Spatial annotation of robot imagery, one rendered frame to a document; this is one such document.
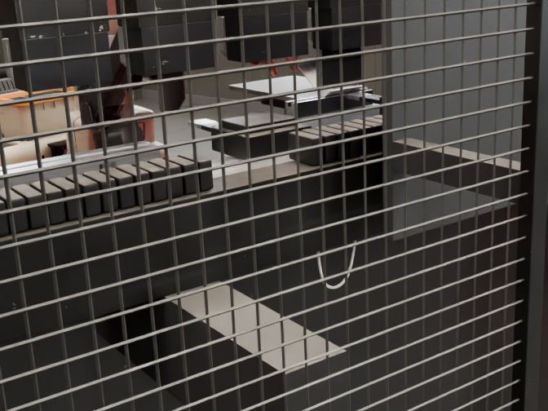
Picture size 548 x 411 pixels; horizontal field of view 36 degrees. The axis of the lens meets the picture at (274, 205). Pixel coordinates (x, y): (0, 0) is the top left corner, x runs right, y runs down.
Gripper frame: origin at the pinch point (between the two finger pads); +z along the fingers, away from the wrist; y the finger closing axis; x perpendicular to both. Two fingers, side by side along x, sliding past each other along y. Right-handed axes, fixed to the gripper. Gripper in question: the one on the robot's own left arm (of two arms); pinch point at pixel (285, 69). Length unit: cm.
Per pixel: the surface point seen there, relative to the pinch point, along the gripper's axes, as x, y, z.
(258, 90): 0.1, -8.4, 3.7
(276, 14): -26.0, -16.9, -1.4
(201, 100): 468, 252, -150
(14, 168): -12, -67, 14
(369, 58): 299, 296, -105
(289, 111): -12.9, -12.0, 13.2
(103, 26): -26, -50, -2
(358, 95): -20.4, -0.5, 14.8
